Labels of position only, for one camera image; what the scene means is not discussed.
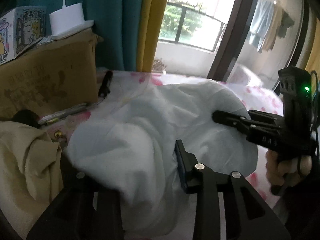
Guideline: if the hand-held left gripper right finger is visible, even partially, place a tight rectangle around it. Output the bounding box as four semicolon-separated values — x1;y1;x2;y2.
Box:
174;139;292;240

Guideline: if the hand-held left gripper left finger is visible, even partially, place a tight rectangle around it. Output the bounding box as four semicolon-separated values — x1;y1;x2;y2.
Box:
26;172;124;240

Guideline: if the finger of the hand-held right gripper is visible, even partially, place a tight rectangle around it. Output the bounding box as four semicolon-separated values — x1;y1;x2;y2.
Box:
212;110;284;137

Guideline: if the white jacket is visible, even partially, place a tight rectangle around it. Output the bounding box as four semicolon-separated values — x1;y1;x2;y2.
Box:
64;79;259;233

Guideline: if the person's right hand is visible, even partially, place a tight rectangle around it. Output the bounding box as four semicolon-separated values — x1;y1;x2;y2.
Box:
265;150;313;197

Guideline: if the beige pillow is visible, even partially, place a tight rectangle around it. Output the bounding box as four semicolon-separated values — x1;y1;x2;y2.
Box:
0;121;64;230

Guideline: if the yellow curtain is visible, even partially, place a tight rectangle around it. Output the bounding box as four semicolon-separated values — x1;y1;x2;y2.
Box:
136;0;173;72
304;12;320;75

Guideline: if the clear pack of pens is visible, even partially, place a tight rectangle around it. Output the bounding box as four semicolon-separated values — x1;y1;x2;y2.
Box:
37;102;88;126

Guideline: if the black cloth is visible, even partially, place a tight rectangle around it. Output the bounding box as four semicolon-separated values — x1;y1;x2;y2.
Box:
12;109;40;128

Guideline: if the beige hanging garment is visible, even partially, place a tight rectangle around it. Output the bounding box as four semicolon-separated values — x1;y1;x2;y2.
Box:
261;4;284;52

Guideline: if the dark hanging garment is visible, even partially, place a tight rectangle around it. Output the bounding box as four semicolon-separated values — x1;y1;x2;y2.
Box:
277;10;295;39

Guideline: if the light blue hanging garment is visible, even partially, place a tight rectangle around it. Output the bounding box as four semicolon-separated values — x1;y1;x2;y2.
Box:
249;0;274;53

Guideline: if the small black object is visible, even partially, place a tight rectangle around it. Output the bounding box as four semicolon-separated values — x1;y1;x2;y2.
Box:
97;70;113;97

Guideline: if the brown cardboard box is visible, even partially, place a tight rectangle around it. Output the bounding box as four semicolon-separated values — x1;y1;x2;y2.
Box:
0;27;103;120

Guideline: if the balcony railing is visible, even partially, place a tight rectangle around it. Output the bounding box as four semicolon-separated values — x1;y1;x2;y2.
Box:
159;1;227;53

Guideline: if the teal curtain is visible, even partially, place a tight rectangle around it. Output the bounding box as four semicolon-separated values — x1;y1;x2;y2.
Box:
15;0;147;72

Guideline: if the cartoon printed box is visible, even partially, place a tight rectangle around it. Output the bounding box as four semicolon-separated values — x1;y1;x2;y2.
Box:
0;6;47;65

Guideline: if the white desk lamp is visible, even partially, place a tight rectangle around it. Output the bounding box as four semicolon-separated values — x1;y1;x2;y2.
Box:
49;0;94;41

